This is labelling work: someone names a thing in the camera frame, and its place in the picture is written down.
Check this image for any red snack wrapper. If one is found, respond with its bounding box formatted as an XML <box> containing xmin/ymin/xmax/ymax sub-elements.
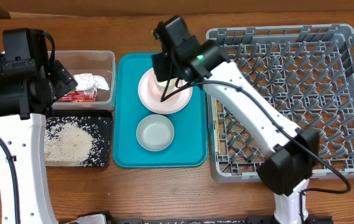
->
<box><xmin>60</xmin><ymin>90</ymin><xmax>97</xmax><ymax>102</ymax></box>

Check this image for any large white plate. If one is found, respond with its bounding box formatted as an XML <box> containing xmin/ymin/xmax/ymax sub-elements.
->
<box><xmin>138</xmin><ymin>68</ymin><xmax>193</xmax><ymax>114</ymax></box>

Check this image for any small pink plate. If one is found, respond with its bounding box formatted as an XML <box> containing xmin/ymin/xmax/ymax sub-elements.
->
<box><xmin>148</xmin><ymin>75</ymin><xmax>187</xmax><ymax>98</ymax></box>

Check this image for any teal plastic tray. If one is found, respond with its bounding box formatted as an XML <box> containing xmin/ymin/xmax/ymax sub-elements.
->
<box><xmin>113</xmin><ymin>53</ymin><xmax>208</xmax><ymax>168</ymax></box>

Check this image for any grey bowl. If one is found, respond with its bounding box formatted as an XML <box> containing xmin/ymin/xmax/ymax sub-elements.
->
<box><xmin>136</xmin><ymin>114</ymin><xmax>175</xmax><ymax>152</ymax></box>

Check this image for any white rice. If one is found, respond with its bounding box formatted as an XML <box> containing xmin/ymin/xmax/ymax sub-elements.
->
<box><xmin>44</xmin><ymin>116</ymin><xmax>111</xmax><ymax>167</ymax></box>

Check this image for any white napkin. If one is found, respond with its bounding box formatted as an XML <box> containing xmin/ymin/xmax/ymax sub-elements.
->
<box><xmin>73</xmin><ymin>73</ymin><xmax>109</xmax><ymax>91</ymax></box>

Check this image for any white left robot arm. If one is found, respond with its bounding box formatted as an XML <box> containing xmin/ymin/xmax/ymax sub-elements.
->
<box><xmin>0</xmin><ymin>28</ymin><xmax>77</xmax><ymax>223</ymax></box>

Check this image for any grey dish rack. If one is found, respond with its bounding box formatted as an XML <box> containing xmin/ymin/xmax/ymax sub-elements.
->
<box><xmin>206</xmin><ymin>24</ymin><xmax>354</xmax><ymax>179</ymax></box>

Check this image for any clear plastic storage bin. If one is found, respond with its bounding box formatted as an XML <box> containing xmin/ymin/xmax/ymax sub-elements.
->
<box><xmin>52</xmin><ymin>50</ymin><xmax>117</xmax><ymax>111</ymax></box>

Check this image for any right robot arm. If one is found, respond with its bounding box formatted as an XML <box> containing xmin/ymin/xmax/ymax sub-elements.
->
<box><xmin>152</xmin><ymin>16</ymin><xmax>319</xmax><ymax>223</ymax></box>

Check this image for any wooden chopstick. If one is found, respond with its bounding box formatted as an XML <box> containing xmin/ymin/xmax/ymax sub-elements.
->
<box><xmin>215</xmin><ymin>102</ymin><xmax>221</xmax><ymax>155</ymax></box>
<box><xmin>213</xmin><ymin>98</ymin><xmax>220</xmax><ymax>154</ymax></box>

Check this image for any black tray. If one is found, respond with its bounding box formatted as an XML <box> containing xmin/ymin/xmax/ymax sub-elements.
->
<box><xmin>44</xmin><ymin>109</ymin><xmax>114</xmax><ymax>168</ymax></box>

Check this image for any white cup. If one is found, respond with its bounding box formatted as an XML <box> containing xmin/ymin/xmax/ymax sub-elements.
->
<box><xmin>153</xmin><ymin>77</ymin><xmax>177</xmax><ymax>92</ymax></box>

